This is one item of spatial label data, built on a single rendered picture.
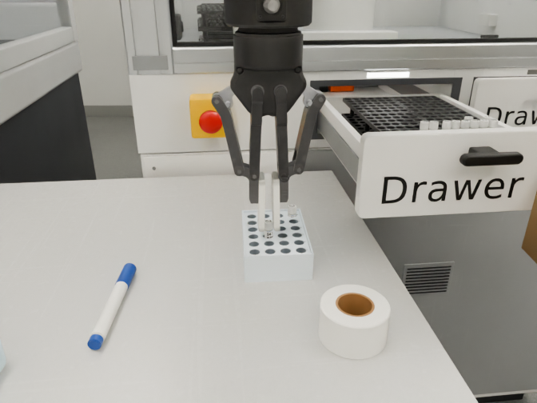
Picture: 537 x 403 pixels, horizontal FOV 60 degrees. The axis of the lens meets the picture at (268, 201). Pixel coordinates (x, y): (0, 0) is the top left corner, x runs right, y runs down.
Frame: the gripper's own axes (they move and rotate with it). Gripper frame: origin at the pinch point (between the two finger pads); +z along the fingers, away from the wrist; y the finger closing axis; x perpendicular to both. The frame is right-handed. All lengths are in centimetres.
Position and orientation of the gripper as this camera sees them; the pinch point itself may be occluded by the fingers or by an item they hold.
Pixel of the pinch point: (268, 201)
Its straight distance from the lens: 58.0
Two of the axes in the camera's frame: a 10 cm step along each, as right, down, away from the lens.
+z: 0.0, 9.0, 4.3
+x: -0.7, -4.3, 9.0
